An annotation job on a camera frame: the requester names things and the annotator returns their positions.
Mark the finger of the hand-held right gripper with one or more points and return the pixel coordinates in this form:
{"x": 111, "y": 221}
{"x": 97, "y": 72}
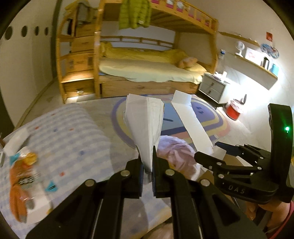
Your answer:
{"x": 252, "y": 152}
{"x": 213, "y": 162}

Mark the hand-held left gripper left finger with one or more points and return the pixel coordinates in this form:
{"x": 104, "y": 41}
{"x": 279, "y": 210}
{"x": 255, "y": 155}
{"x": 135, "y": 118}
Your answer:
{"x": 135, "y": 174}

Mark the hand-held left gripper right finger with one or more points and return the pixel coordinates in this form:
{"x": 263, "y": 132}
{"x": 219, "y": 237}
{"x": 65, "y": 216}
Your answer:
{"x": 158, "y": 174}

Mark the purple cloth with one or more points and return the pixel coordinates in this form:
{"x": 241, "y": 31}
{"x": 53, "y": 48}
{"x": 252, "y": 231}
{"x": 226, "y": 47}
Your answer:
{"x": 176, "y": 151}

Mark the long white paper strip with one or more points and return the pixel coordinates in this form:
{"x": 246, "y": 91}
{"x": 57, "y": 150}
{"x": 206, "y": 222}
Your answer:
{"x": 190, "y": 121}

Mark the white cloth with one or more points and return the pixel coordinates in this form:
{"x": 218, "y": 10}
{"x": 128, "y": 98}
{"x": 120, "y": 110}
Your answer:
{"x": 144, "y": 126}

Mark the person's right hand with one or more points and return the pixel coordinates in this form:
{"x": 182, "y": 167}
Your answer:
{"x": 279, "y": 212}

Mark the red bin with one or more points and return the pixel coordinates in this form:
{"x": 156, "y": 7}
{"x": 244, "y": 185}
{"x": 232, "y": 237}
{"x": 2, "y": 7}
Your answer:
{"x": 233, "y": 110}

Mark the colourful oval rug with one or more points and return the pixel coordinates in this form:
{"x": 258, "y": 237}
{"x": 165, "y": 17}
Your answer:
{"x": 206, "y": 115}

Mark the blue checked tablecloth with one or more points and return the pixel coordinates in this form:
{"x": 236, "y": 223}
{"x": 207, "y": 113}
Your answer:
{"x": 80, "y": 137}

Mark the white grey nightstand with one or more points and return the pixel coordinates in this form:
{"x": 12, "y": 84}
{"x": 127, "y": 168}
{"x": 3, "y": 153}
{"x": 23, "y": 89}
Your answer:
{"x": 212, "y": 88}

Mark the white tissue roll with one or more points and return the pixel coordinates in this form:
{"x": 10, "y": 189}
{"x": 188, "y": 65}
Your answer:
{"x": 224, "y": 74}

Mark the light blue box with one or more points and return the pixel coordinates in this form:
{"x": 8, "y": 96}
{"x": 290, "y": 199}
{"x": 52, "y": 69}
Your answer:
{"x": 275, "y": 69}

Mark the wooden bunk bed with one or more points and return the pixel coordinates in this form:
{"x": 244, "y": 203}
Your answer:
{"x": 142, "y": 88}

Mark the beige plush toy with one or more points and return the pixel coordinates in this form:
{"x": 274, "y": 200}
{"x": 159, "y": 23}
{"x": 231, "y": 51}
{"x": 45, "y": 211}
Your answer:
{"x": 187, "y": 62}

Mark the mattress with pale yellow sheet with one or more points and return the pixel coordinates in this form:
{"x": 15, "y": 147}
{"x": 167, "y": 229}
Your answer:
{"x": 142, "y": 71}

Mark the small white fan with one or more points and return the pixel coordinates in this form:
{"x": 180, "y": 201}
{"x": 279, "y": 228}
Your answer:
{"x": 239, "y": 47}

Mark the orange white snack packet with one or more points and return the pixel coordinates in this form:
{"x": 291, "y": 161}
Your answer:
{"x": 20, "y": 183}

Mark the yellow quilt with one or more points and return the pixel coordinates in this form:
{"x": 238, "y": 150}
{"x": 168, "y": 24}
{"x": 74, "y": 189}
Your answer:
{"x": 142, "y": 55}

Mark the small white paper piece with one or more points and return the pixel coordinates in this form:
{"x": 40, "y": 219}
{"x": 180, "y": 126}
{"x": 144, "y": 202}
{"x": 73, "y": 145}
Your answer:
{"x": 16, "y": 142}

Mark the wooden stair drawer unit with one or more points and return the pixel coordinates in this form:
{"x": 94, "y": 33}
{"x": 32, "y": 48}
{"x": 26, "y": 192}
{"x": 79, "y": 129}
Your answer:
{"x": 79, "y": 59}

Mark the white wardrobe with round holes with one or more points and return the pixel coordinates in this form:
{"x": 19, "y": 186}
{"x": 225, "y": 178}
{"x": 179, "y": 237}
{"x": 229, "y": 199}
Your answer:
{"x": 27, "y": 57}

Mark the green padded jacket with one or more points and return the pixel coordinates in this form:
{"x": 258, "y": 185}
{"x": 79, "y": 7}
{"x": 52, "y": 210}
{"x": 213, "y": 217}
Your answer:
{"x": 134, "y": 13}

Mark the grey hanging clothes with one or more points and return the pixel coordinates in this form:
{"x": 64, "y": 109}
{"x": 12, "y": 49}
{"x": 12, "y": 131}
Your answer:
{"x": 83, "y": 12}

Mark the wooden wall shelf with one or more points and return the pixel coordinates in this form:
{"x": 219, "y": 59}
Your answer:
{"x": 264, "y": 75}

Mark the white picture frame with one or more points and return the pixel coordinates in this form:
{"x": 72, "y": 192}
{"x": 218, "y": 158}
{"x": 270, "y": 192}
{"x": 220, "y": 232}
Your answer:
{"x": 253, "y": 54}

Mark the white blue wall device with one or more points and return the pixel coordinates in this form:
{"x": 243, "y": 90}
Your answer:
{"x": 222, "y": 53}

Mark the decorative wall plates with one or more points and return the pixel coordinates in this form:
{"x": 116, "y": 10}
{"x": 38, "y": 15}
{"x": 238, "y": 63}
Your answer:
{"x": 270, "y": 50}

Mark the thin wooden wall ledge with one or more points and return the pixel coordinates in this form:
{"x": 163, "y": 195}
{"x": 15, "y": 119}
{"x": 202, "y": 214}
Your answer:
{"x": 238, "y": 38}

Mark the red wall sign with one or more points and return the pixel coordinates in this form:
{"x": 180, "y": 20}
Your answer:
{"x": 269, "y": 36}

